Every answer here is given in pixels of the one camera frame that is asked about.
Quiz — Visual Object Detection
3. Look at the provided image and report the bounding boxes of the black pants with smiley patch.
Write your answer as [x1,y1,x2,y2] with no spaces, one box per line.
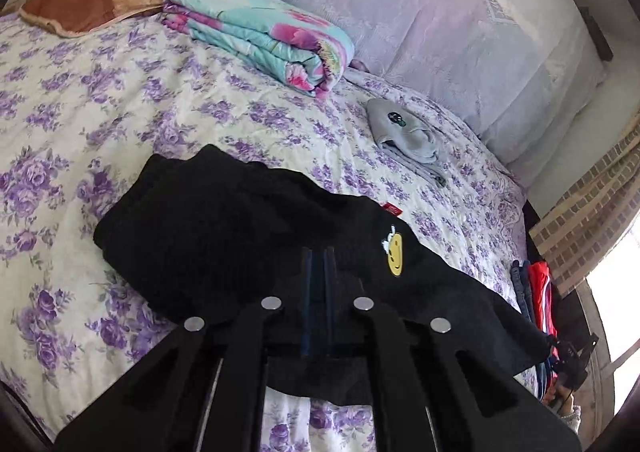
[93,145,551,375]

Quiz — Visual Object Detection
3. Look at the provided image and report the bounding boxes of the blue denim jeans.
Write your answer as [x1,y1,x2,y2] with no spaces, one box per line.
[510,261,549,399]

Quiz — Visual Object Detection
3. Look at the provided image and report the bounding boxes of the lavender lace headboard cover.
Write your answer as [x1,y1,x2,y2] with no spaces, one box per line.
[282,0,604,186]

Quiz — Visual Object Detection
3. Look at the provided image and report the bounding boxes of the folded teal pink floral blanket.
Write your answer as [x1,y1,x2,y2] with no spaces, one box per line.
[162,0,355,98]

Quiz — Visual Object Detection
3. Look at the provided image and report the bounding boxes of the grey folded garment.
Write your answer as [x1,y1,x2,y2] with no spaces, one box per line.
[366,98,447,188]

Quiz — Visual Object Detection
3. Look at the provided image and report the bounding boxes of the red blue white garment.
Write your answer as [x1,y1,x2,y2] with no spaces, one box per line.
[528,261,559,398]

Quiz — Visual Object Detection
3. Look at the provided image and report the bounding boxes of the purple floral bedsheet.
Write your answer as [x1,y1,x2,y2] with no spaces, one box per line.
[1,17,526,451]

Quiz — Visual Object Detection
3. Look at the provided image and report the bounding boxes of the brick pattern curtain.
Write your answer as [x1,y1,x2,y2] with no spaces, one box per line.
[529,116,639,295]

